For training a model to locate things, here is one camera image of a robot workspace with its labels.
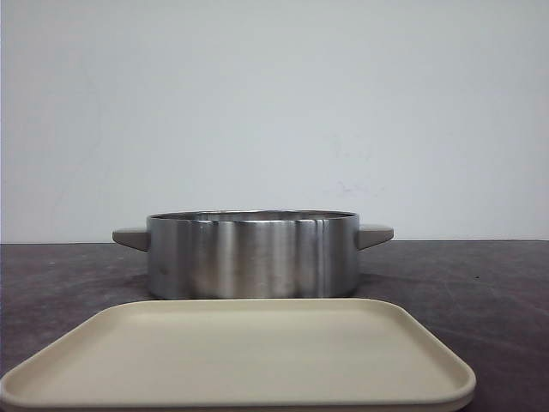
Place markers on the stainless steel steamer pot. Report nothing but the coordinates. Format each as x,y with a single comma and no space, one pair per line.
265,254

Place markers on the beige plastic tray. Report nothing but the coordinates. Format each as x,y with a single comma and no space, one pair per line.
244,355

